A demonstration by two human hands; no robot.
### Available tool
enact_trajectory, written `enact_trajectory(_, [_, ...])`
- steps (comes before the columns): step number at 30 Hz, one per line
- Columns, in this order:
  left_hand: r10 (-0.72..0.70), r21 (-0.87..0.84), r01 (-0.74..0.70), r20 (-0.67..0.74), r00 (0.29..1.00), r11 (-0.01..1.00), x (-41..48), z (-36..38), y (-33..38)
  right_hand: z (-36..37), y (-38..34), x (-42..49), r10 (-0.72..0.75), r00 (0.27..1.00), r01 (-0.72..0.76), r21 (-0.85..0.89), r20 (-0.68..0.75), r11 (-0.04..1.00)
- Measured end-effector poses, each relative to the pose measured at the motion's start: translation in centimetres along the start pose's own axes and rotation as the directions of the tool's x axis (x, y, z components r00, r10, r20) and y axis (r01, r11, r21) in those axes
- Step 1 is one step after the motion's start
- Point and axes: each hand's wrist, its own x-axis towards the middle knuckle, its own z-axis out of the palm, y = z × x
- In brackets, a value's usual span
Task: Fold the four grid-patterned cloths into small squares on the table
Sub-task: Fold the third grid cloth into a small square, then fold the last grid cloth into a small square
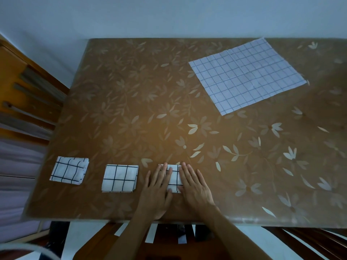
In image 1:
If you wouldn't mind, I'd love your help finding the person's left hand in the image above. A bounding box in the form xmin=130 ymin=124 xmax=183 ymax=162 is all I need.
xmin=136 ymin=163 xmax=174 ymax=222

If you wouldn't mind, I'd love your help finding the person's right hand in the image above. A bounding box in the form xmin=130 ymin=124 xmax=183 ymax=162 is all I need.
xmin=177 ymin=162 xmax=218 ymax=215

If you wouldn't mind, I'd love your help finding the grid cloth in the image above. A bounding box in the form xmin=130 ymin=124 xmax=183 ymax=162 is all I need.
xmin=189 ymin=38 xmax=307 ymax=116
xmin=102 ymin=164 xmax=139 ymax=193
xmin=50 ymin=156 xmax=89 ymax=185
xmin=158 ymin=164 xmax=185 ymax=194

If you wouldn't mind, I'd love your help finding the person's left forearm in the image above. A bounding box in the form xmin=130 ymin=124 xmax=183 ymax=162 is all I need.
xmin=104 ymin=211 xmax=164 ymax=260

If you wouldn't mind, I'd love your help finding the person's right forearm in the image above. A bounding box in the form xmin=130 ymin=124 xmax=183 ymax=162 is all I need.
xmin=202 ymin=205 xmax=271 ymax=260

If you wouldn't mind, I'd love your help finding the orange wooden chair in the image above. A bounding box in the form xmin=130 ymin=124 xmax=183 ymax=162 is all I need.
xmin=73 ymin=222 xmax=234 ymax=260
xmin=261 ymin=226 xmax=347 ymax=260
xmin=0 ymin=39 xmax=70 ymax=146

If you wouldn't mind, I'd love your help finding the brown floral table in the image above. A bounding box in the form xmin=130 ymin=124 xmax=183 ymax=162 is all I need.
xmin=23 ymin=38 xmax=347 ymax=228

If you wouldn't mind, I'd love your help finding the wooden shelf cabinet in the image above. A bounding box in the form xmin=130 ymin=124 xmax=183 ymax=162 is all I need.
xmin=0 ymin=138 xmax=52 ymax=243

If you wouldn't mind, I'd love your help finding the white curved cord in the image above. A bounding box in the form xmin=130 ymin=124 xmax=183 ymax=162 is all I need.
xmin=0 ymin=243 xmax=62 ymax=260

